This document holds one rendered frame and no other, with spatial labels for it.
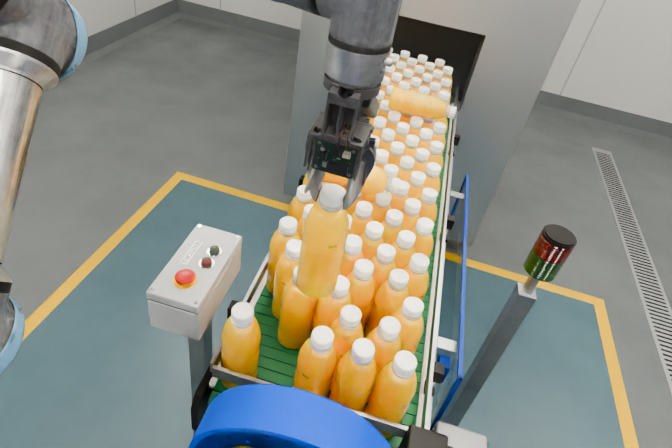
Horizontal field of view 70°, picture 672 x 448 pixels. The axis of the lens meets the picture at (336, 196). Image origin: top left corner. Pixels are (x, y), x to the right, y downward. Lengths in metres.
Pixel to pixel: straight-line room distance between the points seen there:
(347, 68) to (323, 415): 0.42
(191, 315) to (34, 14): 0.52
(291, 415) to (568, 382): 2.00
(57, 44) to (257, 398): 0.54
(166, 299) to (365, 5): 0.61
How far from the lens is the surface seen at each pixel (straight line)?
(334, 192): 0.72
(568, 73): 4.96
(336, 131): 0.58
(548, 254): 0.99
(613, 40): 4.93
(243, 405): 0.66
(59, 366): 2.24
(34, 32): 0.75
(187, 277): 0.92
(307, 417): 0.64
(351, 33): 0.55
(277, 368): 1.06
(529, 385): 2.42
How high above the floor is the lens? 1.80
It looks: 37 degrees down
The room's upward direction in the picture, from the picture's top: 11 degrees clockwise
